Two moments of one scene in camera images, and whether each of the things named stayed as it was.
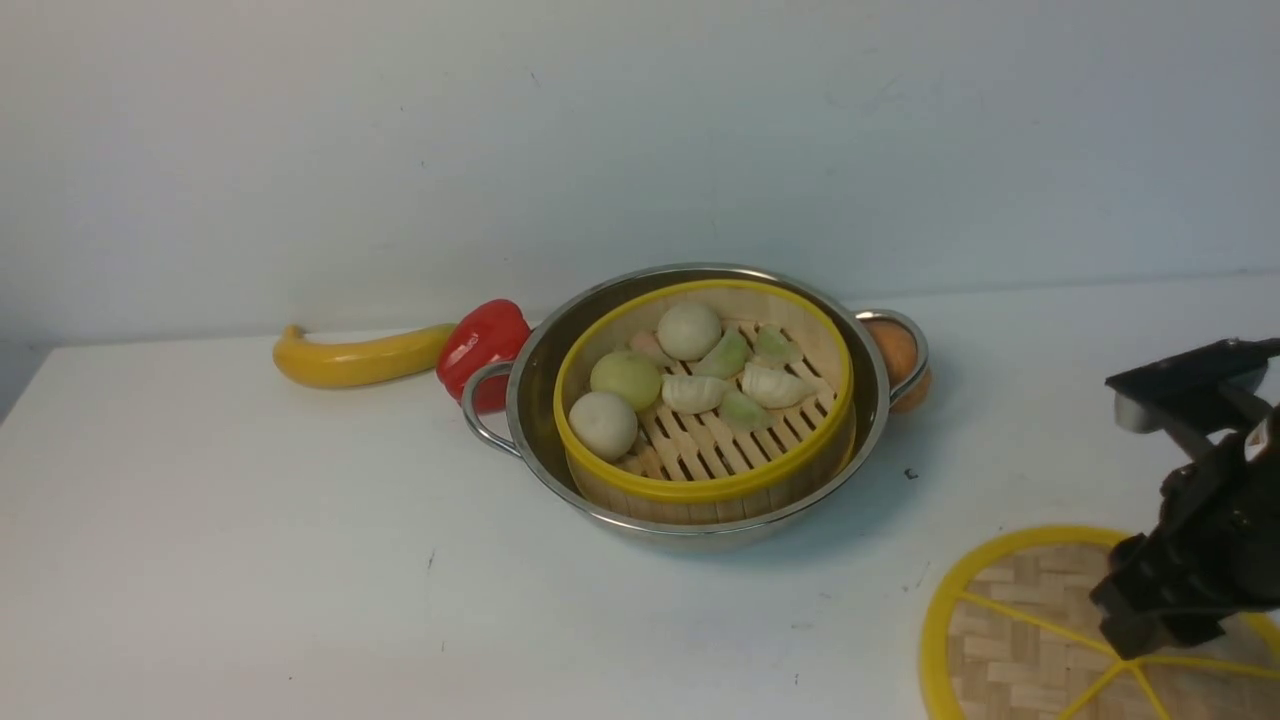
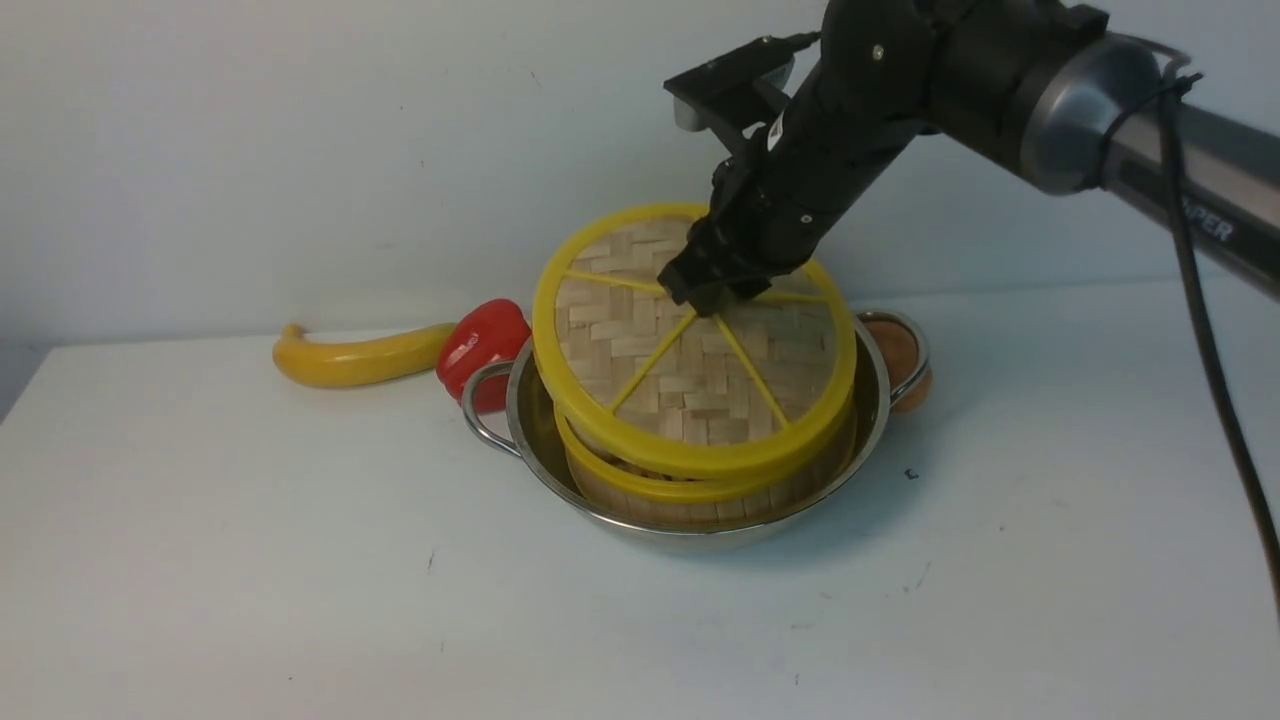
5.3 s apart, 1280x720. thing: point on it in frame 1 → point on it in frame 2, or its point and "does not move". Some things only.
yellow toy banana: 300,361 does not move
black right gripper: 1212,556 → 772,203
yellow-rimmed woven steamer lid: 1011,633 → 637,379
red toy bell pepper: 490,332 does not move
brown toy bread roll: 900,350 does not move
